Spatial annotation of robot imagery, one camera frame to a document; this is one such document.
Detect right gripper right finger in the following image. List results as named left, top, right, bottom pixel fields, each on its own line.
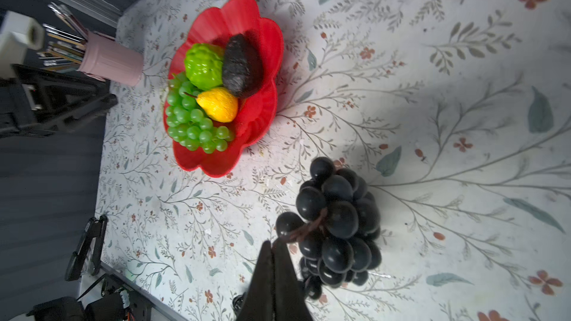
left=273, top=239, right=312, bottom=321

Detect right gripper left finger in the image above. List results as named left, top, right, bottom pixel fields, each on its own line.
left=236, top=241, right=275, bottom=321

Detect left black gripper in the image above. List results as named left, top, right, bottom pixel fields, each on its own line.
left=1, top=64, right=117, bottom=138

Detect large black grape bunch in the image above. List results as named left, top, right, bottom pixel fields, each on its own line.
left=275, top=157, right=382, bottom=300

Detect green grape bunch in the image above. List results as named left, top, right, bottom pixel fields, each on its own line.
left=164, top=73, right=235, bottom=155

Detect green custard apple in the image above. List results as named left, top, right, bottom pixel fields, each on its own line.
left=184, top=43, right=225, bottom=91

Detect yellow lemon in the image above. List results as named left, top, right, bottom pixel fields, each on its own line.
left=184, top=87, right=239, bottom=123

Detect red flower fruit bowl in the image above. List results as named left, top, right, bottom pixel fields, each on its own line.
left=167, top=0, right=284, bottom=178

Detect dark avocado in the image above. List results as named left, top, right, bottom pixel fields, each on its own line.
left=222, top=34, right=264, bottom=99

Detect coloured pencils in pink cup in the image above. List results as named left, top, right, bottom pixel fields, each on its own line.
left=37, top=2, right=89, bottom=74

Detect pink pencil cup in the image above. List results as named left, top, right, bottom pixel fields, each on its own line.
left=79, top=32, right=144, bottom=86

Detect black clamp tool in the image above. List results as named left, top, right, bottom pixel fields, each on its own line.
left=64, top=215, right=109, bottom=282

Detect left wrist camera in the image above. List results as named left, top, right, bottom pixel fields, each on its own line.
left=1, top=10, right=46, bottom=80

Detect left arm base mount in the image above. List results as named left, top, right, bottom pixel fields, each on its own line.
left=77, top=273, right=157, bottom=321

